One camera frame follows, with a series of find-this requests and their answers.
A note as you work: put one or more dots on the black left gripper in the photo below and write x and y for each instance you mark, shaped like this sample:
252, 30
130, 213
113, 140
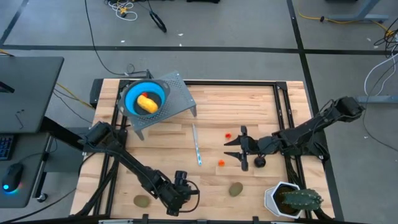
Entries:
174, 196

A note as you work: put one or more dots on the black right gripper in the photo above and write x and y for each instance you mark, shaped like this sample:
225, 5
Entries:
252, 145

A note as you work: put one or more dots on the small orange toy pear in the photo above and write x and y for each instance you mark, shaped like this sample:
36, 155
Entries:
221, 163

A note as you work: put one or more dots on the dark round toy fruit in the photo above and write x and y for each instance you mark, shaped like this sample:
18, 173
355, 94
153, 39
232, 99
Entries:
259, 162

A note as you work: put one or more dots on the brown-green toy kiwi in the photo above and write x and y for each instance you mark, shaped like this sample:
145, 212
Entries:
141, 201
236, 189

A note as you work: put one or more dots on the yellow oblong toy fruit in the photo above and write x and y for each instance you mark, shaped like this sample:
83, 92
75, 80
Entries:
147, 104

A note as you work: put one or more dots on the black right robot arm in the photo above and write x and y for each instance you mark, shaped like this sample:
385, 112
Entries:
311, 130

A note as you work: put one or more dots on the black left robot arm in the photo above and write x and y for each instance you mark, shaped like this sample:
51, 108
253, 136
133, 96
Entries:
130, 161

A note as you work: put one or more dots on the white plant pot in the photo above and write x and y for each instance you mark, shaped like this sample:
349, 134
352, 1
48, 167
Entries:
270, 199

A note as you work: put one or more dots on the grey perforated metal stand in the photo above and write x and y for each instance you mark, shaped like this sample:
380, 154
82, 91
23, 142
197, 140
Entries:
180, 93

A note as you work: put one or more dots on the green cactus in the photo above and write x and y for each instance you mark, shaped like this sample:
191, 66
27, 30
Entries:
303, 199

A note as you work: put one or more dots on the blue collapsible bowl grey rim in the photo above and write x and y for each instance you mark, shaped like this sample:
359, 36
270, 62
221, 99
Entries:
130, 96

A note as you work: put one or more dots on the black caster wheel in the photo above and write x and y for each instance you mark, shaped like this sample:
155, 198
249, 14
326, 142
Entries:
42, 197

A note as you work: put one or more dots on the grey lower desk surface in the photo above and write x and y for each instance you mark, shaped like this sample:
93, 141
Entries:
28, 199

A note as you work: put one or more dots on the grey desk foot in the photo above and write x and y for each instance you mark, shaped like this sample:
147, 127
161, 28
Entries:
360, 14
376, 99

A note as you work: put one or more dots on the black computer mouse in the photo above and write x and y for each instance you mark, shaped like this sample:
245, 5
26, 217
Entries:
12, 177

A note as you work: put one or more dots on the black keyboard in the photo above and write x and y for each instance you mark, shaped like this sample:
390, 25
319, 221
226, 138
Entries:
5, 147

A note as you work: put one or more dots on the dark grey desk top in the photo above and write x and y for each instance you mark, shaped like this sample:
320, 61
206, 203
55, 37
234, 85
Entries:
28, 93

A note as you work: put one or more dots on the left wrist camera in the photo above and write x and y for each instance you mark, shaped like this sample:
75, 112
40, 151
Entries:
180, 177

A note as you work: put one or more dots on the black aluminium rig frame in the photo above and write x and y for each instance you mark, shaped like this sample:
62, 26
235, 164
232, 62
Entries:
278, 102

